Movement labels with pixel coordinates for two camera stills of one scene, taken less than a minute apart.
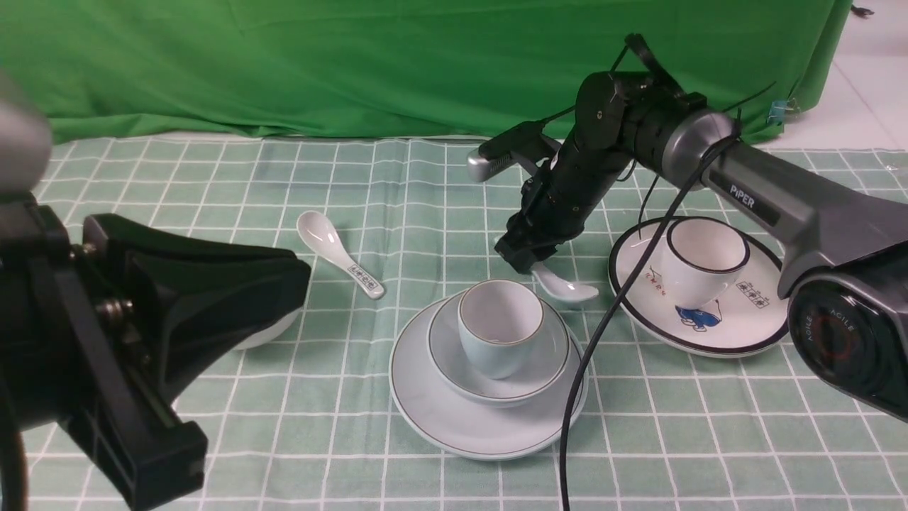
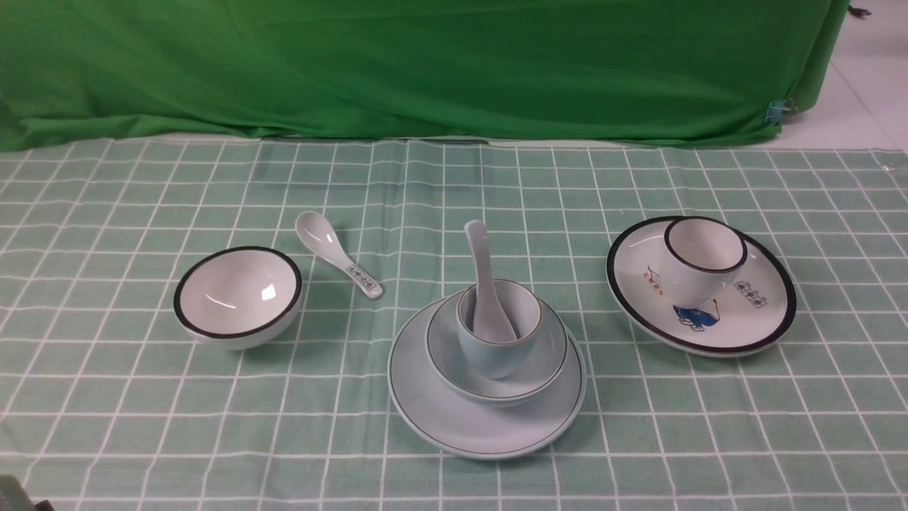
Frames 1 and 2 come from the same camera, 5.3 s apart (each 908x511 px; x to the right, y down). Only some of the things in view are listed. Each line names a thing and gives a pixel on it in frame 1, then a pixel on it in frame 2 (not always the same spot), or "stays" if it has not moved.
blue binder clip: [777, 111] stays
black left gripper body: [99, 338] -> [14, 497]
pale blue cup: [498, 320] stays
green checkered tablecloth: [305, 418] stays
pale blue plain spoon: [566, 289] -> [490, 325]
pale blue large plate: [494, 431] stays
